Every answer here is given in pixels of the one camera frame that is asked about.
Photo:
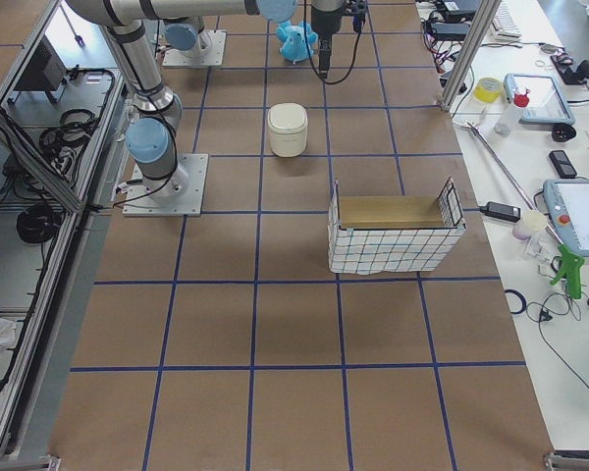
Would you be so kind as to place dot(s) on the aluminium frame post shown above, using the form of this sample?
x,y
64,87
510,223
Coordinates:
x,y
481,22

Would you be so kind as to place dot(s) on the teach pendant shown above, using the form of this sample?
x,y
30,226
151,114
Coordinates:
x,y
567,202
547,104

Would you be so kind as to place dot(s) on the black power adapter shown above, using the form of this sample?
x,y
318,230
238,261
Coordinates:
x,y
501,211

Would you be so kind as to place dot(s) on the checkered cloth covered box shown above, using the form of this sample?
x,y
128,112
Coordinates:
x,y
395,234

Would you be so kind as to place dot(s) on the red capped plastic bottle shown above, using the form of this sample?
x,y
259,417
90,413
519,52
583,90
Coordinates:
x,y
509,120

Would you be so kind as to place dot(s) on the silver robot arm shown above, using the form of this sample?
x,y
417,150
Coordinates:
x,y
273,11
151,139

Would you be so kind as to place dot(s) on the white paper cup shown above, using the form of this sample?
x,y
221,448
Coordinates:
x,y
530,223

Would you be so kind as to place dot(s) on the white trash can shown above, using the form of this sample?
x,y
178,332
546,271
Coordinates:
x,y
288,128

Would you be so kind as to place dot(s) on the blue teddy bear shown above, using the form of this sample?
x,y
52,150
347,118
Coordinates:
x,y
297,41

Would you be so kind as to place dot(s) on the yellow tape roll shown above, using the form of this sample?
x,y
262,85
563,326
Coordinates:
x,y
488,90

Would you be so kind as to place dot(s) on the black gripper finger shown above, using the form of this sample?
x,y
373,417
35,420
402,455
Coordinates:
x,y
324,58

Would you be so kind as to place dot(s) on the black control box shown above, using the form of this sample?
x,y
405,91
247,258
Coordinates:
x,y
45,72

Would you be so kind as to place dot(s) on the lower teach pendant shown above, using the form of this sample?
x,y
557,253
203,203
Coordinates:
x,y
567,202

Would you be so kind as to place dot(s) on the green plastic gun tool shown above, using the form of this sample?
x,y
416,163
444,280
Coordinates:
x,y
569,270

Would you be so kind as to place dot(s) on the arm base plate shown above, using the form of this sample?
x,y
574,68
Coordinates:
x,y
188,48
182,194

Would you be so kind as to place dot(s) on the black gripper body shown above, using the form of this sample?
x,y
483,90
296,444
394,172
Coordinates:
x,y
325,24

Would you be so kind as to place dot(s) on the upper teach pendant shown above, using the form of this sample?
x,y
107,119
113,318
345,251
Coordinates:
x,y
547,104

